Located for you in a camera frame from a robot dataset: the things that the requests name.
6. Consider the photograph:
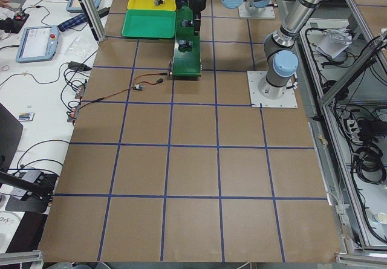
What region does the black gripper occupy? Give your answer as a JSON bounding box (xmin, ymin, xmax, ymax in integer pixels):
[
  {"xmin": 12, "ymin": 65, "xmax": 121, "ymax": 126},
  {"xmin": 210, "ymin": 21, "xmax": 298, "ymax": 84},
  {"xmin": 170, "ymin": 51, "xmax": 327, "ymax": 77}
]
[{"xmin": 175, "ymin": 0, "xmax": 206, "ymax": 36}]

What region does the large green push button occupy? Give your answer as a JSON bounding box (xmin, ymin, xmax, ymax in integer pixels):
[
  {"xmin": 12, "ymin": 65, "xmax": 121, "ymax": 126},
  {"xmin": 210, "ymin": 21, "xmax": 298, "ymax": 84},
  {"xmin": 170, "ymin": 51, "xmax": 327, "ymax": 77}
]
[{"xmin": 178, "ymin": 39, "xmax": 192, "ymax": 48}]

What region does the yellow push button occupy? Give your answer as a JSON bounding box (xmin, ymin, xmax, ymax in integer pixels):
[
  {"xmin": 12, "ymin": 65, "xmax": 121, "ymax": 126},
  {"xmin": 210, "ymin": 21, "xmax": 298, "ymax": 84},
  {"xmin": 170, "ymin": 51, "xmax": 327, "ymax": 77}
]
[{"xmin": 154, "ymin": 0, "xmax": 165, "ymax": 6}]

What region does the small green push button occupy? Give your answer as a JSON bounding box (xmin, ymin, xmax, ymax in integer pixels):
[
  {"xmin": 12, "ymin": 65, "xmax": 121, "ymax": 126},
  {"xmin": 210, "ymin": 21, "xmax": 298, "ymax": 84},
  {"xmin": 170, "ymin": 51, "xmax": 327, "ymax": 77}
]
[{"xmin": 181, "ymin": 19, "xmax": 194, "ymax": 28}]

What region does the green plastic tray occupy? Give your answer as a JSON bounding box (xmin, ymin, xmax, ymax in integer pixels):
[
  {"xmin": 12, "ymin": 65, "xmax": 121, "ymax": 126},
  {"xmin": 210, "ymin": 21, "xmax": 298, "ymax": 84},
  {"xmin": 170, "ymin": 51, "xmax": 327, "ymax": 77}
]
[{"xmin": 122, "ymin": 9, "xmax": 176, "ymax": 39}]

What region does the green conveyor belt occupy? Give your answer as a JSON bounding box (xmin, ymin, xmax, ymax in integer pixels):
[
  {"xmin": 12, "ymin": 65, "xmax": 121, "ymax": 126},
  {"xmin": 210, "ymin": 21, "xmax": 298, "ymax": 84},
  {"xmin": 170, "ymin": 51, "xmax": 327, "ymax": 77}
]
[{"xmin": 169, "ymin": 5, "xmax": 202, "ymax": 77}]

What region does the small motor controller board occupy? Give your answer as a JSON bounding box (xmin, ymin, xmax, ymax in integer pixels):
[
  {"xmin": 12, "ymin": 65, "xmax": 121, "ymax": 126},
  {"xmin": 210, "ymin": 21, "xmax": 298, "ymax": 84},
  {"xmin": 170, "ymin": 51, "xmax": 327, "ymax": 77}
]
[{"xmin": 132, "ymin": 84, "xmax": 145, "ymax": 91}]

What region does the blue plaid folded umbrella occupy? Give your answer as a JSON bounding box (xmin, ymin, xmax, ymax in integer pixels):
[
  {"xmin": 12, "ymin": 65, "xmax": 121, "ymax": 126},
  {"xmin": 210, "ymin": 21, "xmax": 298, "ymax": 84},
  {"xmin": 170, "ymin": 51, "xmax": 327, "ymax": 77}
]
[{"xmin": 57, "ymin": 13, "xmax": 87, "ymax": 32}]

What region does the black power adapter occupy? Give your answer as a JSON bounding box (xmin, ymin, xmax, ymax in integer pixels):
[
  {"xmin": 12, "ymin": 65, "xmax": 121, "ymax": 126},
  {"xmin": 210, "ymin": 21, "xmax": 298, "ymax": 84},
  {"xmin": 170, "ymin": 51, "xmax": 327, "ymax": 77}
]
[{"xmin": 68, "ymin": 61, "xmax": 92, "ymax": 72}]

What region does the teach pendant near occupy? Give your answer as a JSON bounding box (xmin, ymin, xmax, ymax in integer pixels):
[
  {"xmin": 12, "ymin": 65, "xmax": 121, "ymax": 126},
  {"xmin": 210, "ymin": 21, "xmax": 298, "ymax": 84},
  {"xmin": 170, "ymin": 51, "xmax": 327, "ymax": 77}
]
[{"xmin": 16, "ymin": 25, "xmax": 59, "ymax": 63}]

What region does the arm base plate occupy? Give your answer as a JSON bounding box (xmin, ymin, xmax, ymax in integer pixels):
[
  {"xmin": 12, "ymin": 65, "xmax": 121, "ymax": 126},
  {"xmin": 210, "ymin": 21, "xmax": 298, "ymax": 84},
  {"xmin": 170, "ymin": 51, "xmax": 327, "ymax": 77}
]
[
  {"xmin": 238, "ymin": 1, "xmax": 278, "ymax": 20},
  {"xmin": 247, "ymin": 71, "xmax": 298, "ymax": 109}
]

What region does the red black power cable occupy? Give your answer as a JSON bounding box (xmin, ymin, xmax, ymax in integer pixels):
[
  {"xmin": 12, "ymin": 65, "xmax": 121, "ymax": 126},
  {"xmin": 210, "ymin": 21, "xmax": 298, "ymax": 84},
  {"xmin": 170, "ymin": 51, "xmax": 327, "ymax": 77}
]
[{"xmin": 72, "ymin": 71, "xmax": 170, "ymax": 106}]

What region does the aluminium frame post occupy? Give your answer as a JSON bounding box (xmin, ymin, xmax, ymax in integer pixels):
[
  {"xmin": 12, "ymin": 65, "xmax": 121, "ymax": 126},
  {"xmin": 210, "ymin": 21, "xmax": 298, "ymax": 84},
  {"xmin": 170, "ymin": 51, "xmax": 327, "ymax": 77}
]
[{"xmin": 78, "ymin": 0, "xmax": 106, "ymax": 42}]

